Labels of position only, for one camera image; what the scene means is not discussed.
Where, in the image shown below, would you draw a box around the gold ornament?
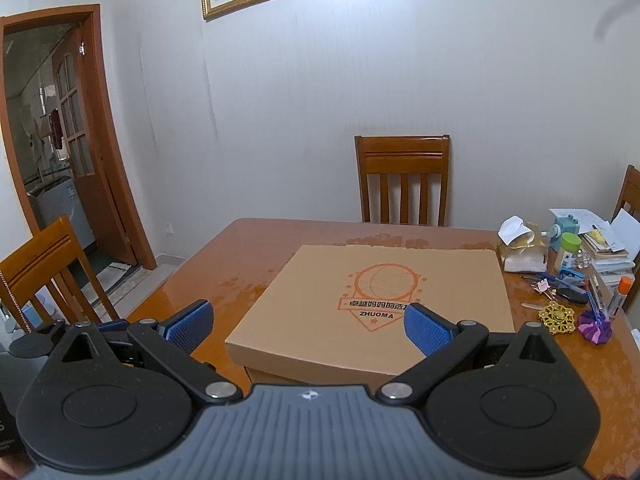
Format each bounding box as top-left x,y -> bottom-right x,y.
538,301 -> 577,335

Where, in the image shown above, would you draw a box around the black case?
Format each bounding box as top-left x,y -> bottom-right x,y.
554,287 -> 589,307

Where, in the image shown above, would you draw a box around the green lid bottle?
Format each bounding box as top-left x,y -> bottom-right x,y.
558,232 -> 584,272

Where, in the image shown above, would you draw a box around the blue pen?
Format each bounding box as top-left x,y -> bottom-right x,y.
587,274 -> 610,320

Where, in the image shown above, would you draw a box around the orange cap glue stick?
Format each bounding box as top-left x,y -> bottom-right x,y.
610,275 -> 634,319

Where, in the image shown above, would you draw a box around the wooden door frame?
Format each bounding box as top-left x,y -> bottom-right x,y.
0,3 -> 157,272

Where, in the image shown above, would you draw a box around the hanging clothes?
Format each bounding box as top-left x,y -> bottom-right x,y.
47,109 -> 66,151

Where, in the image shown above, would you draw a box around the cardboard box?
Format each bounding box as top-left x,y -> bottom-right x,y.
224,244 -> 517,380

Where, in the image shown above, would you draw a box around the stack of papers and books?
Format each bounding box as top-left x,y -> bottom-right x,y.
577,207 -> 640,288

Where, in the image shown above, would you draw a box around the white washing machine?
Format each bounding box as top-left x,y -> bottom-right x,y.
27,177 -> 97,252

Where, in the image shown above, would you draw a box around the wooden desktop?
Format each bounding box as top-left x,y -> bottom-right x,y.
125,217 -> 640,480

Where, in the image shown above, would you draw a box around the wooden door glass panes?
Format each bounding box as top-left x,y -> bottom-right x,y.
51,25 -> 138,267

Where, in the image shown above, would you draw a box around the purple paper origami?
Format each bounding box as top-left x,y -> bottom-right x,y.
577,310 -> 615,345

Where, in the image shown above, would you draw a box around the pale blue bin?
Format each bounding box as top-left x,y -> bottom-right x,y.
22,299 -> 67,333

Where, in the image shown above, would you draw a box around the blue toy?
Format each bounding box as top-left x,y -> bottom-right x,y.
549,214 -> 581,250

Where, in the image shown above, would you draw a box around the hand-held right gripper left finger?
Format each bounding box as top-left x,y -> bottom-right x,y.
50,299 -> 240,406

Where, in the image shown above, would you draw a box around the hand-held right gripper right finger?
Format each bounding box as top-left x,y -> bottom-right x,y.
375,302 -> 566,405

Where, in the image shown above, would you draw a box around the bunch of keys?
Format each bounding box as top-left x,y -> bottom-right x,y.
521,274 -> 557,295

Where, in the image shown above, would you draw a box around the wooden dining chair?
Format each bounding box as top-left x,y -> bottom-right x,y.
354,134 -> 451,227
611,164 -> 640,313
0,214 -> 121,343

